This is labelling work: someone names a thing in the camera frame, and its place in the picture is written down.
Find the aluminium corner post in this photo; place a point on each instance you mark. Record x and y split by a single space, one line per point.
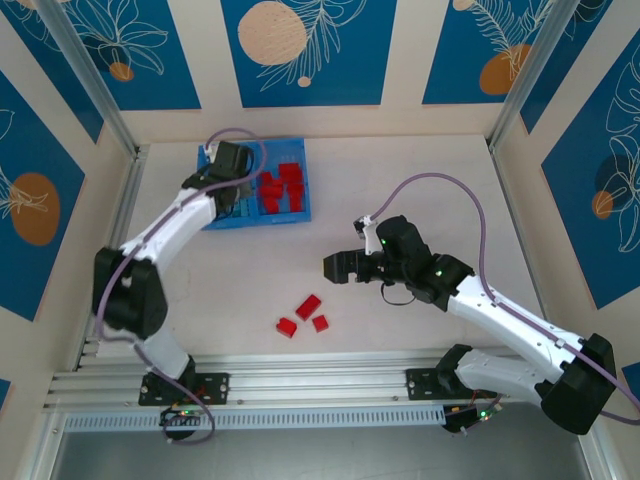
85 65
530 65

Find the small circuit board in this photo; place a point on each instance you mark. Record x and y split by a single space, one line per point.
465 417
182 415

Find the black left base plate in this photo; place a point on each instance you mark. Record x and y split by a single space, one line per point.
220 387

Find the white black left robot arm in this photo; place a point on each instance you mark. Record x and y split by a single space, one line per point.
165 225

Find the blue plastic bin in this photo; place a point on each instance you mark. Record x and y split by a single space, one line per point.
282 150
220 225

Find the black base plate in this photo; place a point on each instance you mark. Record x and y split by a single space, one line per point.
220 387
420 382

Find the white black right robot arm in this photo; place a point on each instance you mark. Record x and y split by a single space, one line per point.
510 320

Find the aluminium side rail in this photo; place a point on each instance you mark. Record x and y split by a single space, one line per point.
505 175
134 165

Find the blue lego brick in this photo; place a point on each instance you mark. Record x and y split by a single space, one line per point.
242 209

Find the wide aluminium frame rail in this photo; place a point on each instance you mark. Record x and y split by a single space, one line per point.
320 380

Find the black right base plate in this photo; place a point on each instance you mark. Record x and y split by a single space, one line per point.
420 382

